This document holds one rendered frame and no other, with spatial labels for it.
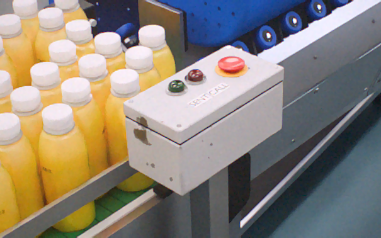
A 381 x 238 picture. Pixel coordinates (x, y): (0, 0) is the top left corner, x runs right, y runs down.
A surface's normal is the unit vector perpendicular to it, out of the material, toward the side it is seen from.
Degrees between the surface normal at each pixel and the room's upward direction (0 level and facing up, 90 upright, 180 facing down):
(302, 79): 70
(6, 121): 0
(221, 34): 90
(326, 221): 0
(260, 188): 0
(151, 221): 90
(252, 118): 90
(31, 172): 90
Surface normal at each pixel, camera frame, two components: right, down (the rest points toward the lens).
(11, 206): 0.90, 0.21
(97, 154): 0.74, 0.34
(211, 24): -0.68, 0.42
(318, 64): 0.67, 0.05
